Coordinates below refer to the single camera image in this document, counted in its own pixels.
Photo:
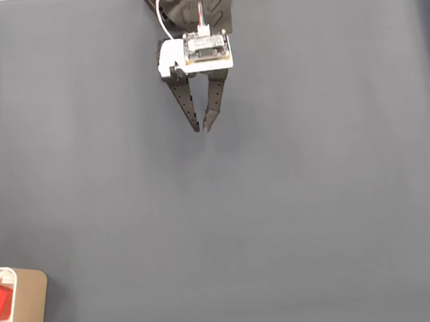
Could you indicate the beige box with white inside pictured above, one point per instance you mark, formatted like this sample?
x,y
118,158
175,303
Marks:
x,y
28,307

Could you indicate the grey table mat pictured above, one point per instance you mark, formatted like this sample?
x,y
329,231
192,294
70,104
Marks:
x,y
220,206

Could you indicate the camera board on white mount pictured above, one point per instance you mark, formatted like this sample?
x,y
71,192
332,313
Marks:
x,y
207,48

